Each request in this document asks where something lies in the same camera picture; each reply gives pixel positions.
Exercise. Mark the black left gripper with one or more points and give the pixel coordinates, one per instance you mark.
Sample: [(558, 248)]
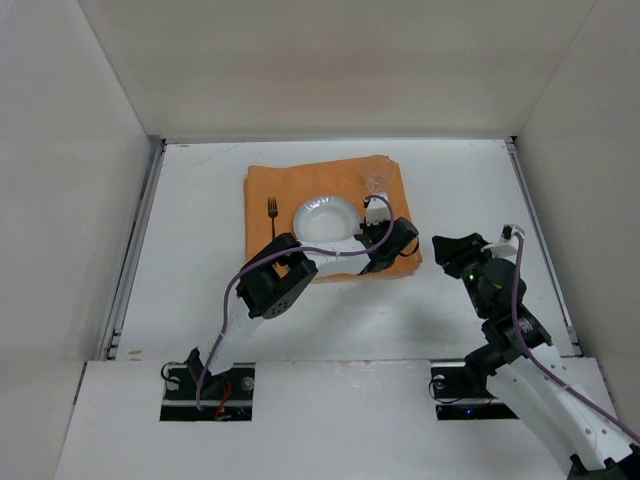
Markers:
[(375, 239)]

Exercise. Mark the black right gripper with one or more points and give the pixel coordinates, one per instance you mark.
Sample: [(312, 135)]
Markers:
[(461, 255)]

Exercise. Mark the clear drinking glass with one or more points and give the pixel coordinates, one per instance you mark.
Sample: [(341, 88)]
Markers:
[(377, 173)]

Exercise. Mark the white round plate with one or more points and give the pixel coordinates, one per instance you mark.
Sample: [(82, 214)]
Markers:
[(326, 219)]

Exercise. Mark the orange cloth placemat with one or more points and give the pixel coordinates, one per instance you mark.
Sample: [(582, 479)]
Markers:
[(292, 186)]

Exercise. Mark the black fork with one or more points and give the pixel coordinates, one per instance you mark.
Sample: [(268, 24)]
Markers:
[(272, 213)]

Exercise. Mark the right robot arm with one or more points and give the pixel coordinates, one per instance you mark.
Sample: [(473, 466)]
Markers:
[(521, 367)]

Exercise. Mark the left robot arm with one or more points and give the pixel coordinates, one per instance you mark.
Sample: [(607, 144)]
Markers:
[(270, 283)]

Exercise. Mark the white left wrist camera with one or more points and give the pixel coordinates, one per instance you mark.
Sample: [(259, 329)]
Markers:
[(377, 209)]

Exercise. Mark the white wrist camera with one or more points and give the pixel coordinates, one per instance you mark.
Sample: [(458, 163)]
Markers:
[(507, 244), (377, 209)]

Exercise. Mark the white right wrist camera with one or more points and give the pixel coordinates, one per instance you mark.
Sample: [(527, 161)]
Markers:
[(507, 244)]

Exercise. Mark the right aluminium table rail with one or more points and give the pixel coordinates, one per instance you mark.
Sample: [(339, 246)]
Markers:
[(510, 143)]

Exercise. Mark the aluminium table rail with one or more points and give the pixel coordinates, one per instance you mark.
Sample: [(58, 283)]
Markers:
[(116, 313), (510, 143)]

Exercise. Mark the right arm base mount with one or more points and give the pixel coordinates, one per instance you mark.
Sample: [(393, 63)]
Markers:
[(457, 398)]

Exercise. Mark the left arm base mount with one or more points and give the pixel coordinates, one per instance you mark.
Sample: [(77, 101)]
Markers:
[(225, 397)]

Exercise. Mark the left aluminium table rail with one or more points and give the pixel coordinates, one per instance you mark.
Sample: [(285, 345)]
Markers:
[(116, 313)]

